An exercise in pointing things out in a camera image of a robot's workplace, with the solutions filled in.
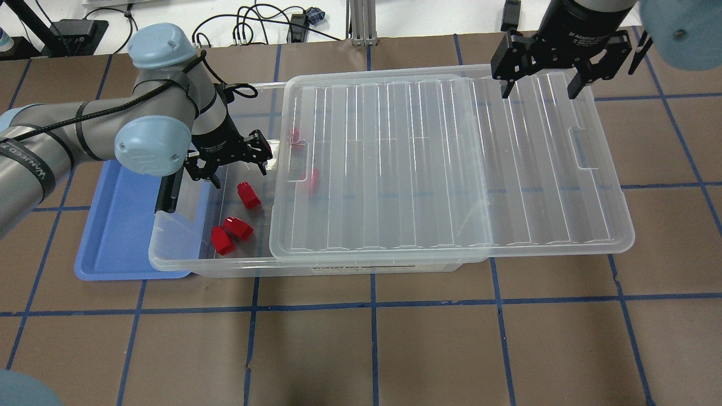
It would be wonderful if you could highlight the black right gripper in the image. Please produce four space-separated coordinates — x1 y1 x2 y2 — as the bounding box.
491 1 635 100

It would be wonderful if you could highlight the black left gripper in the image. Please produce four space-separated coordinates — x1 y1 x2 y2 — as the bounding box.
184 93 274 188

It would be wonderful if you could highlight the red block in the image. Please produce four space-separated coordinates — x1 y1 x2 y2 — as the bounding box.
211 226 236 256
309 167 320 196
222 217 254 241
236 182 262 210

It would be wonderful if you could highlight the clear plastic box lid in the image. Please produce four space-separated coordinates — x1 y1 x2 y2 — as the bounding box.
268 64 635 266

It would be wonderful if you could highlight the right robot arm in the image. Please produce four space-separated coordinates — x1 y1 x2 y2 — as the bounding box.
490 1 721 99

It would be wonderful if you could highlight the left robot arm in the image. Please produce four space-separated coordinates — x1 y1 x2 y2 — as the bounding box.
1 23 273 236

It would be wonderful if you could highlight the clear plastic storage box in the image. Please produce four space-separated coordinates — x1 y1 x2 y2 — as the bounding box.
149 74 491 277

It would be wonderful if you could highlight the blue plastic tray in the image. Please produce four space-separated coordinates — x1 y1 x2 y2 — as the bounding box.
74 160 213 281

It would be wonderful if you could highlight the black box latch handle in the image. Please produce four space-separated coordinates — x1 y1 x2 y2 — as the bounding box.
155 167 184 214

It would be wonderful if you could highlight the aluminium frame post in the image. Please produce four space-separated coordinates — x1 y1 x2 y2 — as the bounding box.
346 0 378 46

